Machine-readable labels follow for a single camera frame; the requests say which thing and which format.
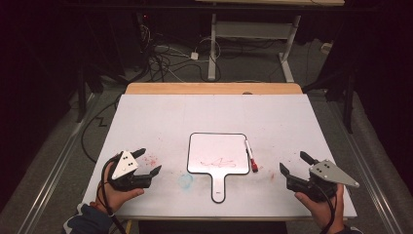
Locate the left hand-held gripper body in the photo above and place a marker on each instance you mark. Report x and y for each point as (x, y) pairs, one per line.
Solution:
(125, 164)

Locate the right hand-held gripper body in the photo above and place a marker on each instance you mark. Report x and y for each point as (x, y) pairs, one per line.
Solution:
(328, 172)

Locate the white marker with red cap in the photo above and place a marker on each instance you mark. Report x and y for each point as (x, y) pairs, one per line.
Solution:
(250, 154)

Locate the person's left hand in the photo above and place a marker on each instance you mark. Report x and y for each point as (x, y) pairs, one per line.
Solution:
(113, 198)

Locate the person's right hand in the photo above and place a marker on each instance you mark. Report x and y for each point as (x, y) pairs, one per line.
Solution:
(324, 213)

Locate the black metal stand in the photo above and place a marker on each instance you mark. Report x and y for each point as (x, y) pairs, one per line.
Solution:
(349, 104)

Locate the wooden table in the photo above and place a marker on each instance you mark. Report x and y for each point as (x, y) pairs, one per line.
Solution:
(211, 88)

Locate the white power adapter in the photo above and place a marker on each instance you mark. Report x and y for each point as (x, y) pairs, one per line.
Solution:
(194, 56)

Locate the white power strip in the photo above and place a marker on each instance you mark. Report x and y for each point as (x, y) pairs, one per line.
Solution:
(326, 48)

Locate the white-framed desk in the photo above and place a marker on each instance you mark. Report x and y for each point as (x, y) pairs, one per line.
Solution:
(253, 30)

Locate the metal floor rail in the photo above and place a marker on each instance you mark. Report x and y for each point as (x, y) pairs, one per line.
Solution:
(363, 165)
(55, 165)

